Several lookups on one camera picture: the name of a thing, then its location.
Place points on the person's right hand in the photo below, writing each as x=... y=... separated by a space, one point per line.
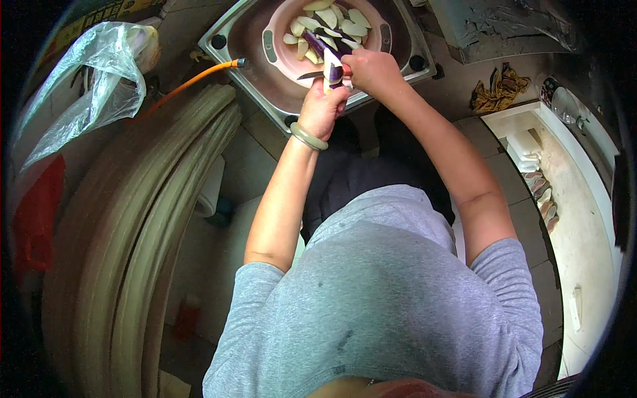
x=375 y=72

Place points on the person's left hand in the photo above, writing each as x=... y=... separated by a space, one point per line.
x=317 y=112

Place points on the person's left fingers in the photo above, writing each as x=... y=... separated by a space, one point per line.
x=341 y=102

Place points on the person's right fingers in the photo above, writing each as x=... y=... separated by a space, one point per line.
x=351 y=60

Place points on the purple eggplant piece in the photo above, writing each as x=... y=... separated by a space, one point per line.
x=332 y=67

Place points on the pile of cut eggplant slices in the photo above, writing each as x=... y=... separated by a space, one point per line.
x=326 y=22

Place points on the pink plastic basin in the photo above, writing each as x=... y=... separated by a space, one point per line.
x=278 y=54

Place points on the person's legs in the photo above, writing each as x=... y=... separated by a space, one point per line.
x=358 y=174

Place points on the stainless steel gas stove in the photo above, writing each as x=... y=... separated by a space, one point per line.
x=249 y=40

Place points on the yellow brown rag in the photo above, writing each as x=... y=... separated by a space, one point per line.
x=500 y=89

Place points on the white plastic bucket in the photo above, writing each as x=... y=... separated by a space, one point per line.
x=211 y=189

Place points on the person's body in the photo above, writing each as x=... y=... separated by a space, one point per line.
x=378 y=308

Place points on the glass pot lid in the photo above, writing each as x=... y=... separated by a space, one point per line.
x=565 y=104

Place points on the clear plastic bag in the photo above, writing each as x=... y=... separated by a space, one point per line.
x=97 y=74

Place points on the white counter ledge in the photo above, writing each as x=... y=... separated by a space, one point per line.
x=582 y=234

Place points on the red plastic bag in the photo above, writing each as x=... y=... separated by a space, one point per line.
x=37 y=219

